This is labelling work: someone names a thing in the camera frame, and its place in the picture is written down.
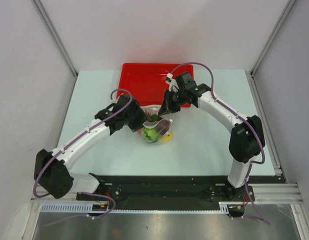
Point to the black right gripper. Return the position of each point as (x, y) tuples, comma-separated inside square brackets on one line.
[(167, 105)]

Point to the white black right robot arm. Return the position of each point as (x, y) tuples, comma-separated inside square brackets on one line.
[(247, 139)]

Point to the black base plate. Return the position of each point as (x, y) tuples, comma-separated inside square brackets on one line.
[(168, 193)]

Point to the dark brown fake food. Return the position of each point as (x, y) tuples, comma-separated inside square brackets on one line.
[(163, 126)]

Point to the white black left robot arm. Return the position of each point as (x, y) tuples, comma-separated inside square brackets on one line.
[(52, 168)]

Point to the red plastic tray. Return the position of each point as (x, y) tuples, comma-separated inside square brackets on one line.
[(146, 81)]

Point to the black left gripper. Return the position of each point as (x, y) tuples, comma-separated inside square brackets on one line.
[(141, 117)]

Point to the clear zip top bag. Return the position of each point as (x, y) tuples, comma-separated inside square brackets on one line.
[(154, 108)]

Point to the aluminium frame post right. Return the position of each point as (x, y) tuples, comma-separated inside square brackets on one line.
[(289, 7)]

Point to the aluminium frame post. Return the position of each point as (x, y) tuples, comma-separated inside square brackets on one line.
[(289, 7), (47, 22)]

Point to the white slotted cable duct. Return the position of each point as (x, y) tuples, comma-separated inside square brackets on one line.
[(91, 208)]

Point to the yellow fake lemon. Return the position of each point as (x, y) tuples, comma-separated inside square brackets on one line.
[(168, 137)]

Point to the aluminium frame post left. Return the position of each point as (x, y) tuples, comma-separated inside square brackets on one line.
[(47, 22)]

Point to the green fake ball fruit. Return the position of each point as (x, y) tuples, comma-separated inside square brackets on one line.
[(149, 135)]

